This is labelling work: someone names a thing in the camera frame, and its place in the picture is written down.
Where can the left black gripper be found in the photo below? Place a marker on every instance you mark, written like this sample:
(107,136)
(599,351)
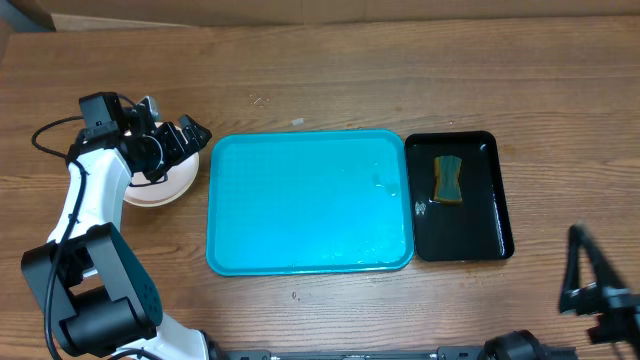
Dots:
(172,133)

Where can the white plate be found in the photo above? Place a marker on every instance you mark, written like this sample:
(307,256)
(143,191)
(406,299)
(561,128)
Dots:
(180,177)

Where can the green yellow sponge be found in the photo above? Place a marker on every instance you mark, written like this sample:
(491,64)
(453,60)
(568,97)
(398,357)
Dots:
(447,188)

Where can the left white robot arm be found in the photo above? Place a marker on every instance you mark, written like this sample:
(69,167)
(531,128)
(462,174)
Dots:
(95,295)

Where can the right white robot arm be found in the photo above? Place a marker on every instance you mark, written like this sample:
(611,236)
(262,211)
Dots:
(591,286)

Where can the teal plastic tray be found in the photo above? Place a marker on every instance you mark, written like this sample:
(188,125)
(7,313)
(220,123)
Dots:
(308,203)

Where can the black water tray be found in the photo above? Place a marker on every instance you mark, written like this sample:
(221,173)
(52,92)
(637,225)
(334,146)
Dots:
(479,227)

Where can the cardboard sheet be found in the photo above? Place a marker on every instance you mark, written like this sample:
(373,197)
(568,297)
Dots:
(310,12)

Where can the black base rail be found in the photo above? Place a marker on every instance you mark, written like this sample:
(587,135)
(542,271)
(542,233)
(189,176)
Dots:
(441,353)

